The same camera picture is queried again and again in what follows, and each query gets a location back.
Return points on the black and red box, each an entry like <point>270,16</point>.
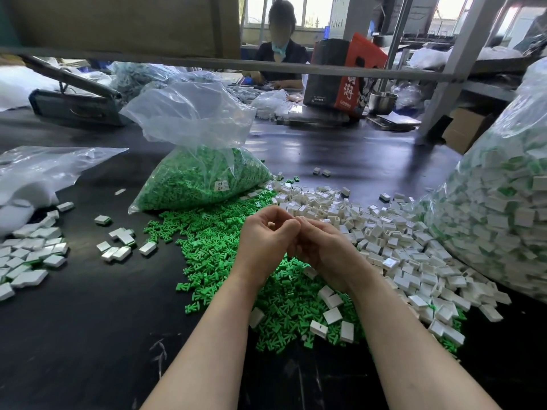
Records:
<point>340,81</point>

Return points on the metal bowl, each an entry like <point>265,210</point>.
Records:
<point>383,103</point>

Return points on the white paper sheets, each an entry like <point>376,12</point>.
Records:
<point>394,122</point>

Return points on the person's left forearm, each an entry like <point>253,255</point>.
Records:
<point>205,363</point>

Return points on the white plastic sheet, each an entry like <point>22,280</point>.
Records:
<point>23,86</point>

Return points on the black table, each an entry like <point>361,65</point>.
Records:
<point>85,346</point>

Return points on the clear bag of pale parts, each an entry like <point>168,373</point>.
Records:
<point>154,79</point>

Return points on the bag of green clips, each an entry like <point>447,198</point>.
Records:
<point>203,178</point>

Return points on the brown board panel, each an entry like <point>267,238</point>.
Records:
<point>116,24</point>

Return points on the crumpled white plastic bag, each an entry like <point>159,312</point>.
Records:
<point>272,105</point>

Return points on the large bag of white caps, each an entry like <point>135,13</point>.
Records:
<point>508,202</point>

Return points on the white bags on shelf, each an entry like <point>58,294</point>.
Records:
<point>460,55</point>

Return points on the empty clear plastic bag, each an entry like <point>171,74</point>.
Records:
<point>47,166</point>

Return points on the pile of assembled white pieces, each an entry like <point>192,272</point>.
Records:
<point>32,255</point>

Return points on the grey metal shelf frame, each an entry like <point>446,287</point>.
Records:
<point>171,62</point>

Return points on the cardboard box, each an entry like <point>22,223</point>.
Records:
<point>467,130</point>

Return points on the pile of green parts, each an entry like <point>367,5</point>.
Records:
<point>192,235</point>

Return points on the pile of white plastic caps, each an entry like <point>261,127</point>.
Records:
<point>423,252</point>

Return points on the person's right forearm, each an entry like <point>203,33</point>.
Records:
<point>423,363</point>

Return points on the person's right hand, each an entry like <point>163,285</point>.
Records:
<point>333,256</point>

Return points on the person's left hand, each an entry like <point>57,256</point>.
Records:
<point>263,245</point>

